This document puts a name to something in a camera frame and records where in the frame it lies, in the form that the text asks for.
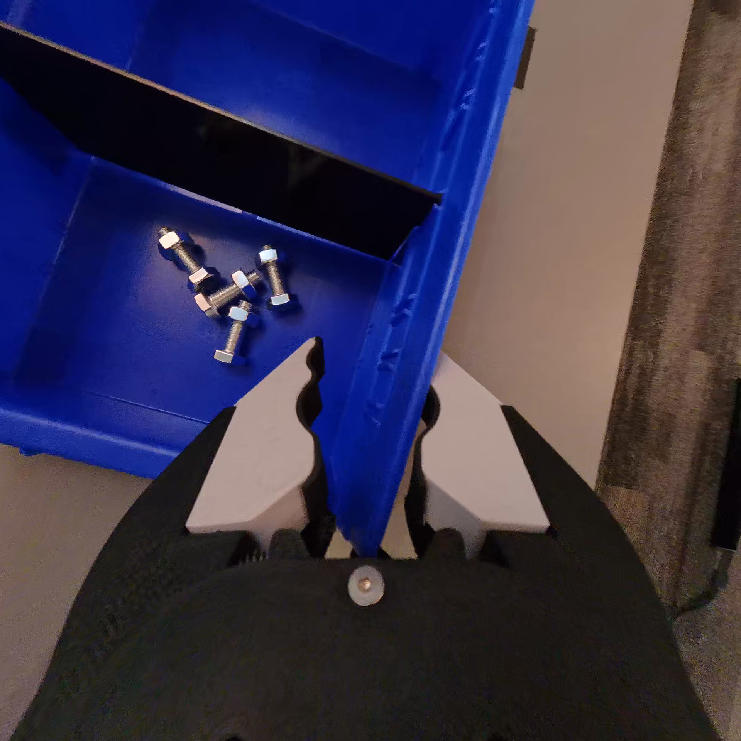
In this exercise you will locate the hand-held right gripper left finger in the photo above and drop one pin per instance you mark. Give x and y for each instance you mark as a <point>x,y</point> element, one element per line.
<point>254,463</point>

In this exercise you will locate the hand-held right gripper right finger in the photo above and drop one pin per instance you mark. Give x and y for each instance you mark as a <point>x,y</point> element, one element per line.
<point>480,469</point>

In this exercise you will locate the silver hex bolt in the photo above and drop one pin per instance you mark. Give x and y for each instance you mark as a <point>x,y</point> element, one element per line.
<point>217,298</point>
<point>234,338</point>
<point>188,260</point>
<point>276,283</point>

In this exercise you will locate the silver hex nut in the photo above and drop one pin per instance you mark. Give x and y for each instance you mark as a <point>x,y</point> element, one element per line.
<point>173,239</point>
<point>246,279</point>
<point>268,254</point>
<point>243,314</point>

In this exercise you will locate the blue plastic bin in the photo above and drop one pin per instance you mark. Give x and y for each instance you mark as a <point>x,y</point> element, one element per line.
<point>289,87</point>

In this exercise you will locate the black bin divider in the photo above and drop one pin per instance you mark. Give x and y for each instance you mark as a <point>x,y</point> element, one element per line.
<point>231,156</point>

